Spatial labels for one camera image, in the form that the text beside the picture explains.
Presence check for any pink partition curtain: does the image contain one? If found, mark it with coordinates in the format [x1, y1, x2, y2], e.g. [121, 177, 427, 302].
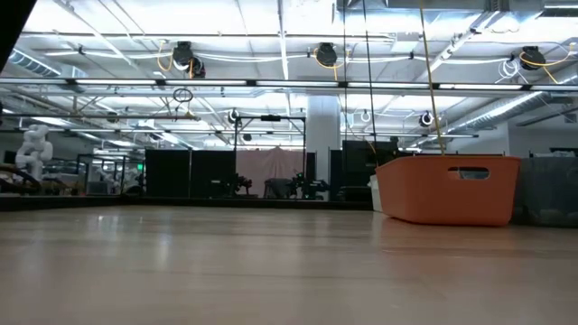
[234, 146, 306, 196]

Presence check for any grey office chair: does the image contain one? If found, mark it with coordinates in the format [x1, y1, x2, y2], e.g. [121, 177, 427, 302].
[264, 178, 294, 200]

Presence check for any black partition panel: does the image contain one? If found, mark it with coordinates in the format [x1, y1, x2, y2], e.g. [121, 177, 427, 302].
[144, 149, 237, 200]
[329, 140, 399, 203]

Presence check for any long ceiling light bar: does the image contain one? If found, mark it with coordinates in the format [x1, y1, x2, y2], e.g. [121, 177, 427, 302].
[0, 77, 578, 93]

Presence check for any white plastic bin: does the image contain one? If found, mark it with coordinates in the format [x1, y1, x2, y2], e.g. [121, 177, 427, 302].
[369, 174, 385, 214]

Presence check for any orange plastic bin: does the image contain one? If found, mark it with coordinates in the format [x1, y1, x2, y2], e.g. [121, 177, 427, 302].
[374, 154, 522, 228]

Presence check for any white humanoid robot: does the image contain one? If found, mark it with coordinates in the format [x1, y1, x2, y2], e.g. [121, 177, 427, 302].
[14, 125, 55, 182]

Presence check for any dark grey plastic bin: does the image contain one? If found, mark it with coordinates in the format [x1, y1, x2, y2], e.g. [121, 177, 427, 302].
[511, 155, 578, 228]

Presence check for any black robot station frame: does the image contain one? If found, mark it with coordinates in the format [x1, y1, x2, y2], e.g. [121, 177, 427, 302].
[232, 115, 308, 200]

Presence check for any black ceiling cable reel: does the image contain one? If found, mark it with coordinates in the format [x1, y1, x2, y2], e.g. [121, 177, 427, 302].
[518, 45, 547, 72]
[172, 41, 207, 80]
[314, 42, 340, 70]

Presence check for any black hanging cable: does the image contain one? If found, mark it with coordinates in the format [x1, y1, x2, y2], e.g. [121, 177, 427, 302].
[362, 0, 379, 171]

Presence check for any yellow hanging cable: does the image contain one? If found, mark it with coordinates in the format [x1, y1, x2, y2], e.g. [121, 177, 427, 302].
[417, 0, 447, 157]

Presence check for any black aluminium table frame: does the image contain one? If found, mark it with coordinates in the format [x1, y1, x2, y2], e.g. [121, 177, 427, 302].
[0, 195, 374, 212]

